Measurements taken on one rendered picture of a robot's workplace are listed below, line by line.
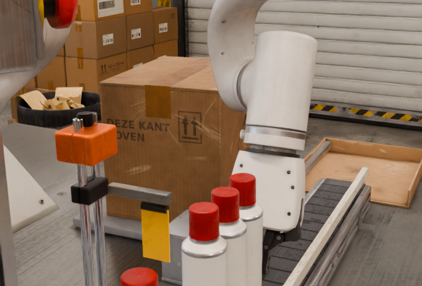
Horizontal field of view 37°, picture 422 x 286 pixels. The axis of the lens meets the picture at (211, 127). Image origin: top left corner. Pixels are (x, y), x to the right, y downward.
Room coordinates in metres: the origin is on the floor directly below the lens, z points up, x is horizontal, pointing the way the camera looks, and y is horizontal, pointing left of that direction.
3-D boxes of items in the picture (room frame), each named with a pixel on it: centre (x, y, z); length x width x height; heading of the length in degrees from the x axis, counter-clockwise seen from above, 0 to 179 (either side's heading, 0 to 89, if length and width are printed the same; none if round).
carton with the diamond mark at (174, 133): (1.25, 0.05, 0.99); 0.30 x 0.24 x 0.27; 161
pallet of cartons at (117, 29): (4.84, 0.88, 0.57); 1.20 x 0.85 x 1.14; 153
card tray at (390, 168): (1.40, -0.36, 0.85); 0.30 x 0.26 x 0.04; 155
